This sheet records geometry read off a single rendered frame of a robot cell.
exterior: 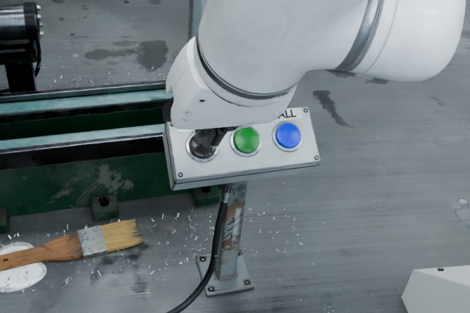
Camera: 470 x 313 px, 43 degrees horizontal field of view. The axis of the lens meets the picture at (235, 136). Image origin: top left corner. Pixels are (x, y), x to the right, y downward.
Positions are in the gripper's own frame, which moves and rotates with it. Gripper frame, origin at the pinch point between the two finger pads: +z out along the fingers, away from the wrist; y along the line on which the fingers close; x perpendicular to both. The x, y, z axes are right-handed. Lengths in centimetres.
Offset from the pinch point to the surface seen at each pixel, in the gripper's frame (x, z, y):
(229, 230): 7.6, 20.4, -4.8
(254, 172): 3.3, 7.8, -5.8
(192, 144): -0.1, 6.0, 1.0
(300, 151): 1.6, 6.8, -11.4
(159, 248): 7.0, 33.6, 3.0
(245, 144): 0.5, 6.0, -4.8
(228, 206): 5.2, 16.6, -4.3
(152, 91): -18.7, 35.8, 0.8
